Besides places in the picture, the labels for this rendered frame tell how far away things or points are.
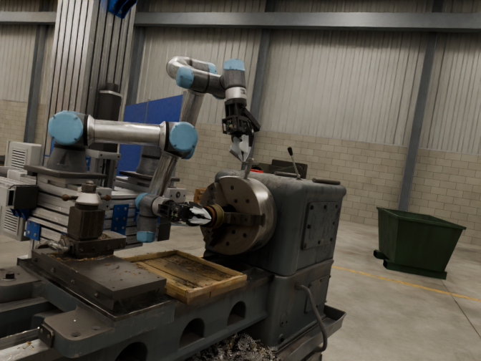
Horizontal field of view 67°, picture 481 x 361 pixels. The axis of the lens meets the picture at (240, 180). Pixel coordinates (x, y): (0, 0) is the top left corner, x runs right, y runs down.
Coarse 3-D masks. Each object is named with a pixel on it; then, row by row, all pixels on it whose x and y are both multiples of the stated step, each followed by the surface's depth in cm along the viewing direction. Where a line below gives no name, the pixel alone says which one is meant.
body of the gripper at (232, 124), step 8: (232, 104) 129; (240, 104) 128; (232, 112) 127; (240, 112) 129; (224, 120) 128; (232, 120) 125; (240, 120) 126; (248, 120) 129; (232, 128) 126; (240, 128) 124; (248, 128) 128; (240, 136) 132
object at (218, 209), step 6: (216, 204) 138; (210, 210) 133; (216, 210) 134; (222, 210) 136; (204, 216) 139; (210, 216) 132; (216, 216) 134; (222, 216) 136; (210, 222) 132; (216, 222) 134; (222, 222) 136
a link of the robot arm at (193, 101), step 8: (192, 64) 167; (200, 64) 169; (208, 64) 170; (216, 72) 172; (192, 96) 176; (200, 96) 177; (184, 104) 181; (192, 104) 178; (200, 104) 181; (184, 112) 182; (192, 112) 181; (184, 120) 184; (192, 120) 184; (192, 152) 194
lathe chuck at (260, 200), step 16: (224, 176) 147; (208, 192) 152; (224, 192) 147; (240, 192) 142; (256, 192) 140; (240, 208) 142; (256, 208) 138; (272, 208) 144; (240, 224) 141; (224, 240) 146; (240, 240) 141; (256, 240) 139
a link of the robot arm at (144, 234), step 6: (144, 216) 143; (150, 216) 144; (156, 216) 146; (138, 222) 146; (144, 222) 144; (150, 222) 144; (156, 222) 146; (138, 228) 145; (144, 228) 144; (150, 228) 144; (156, 228) 147; (138, 234) 145; (144, 234) 144; (150, 234) 144; (138, 240) 145; (144, 240) 144; (150, 240) 145
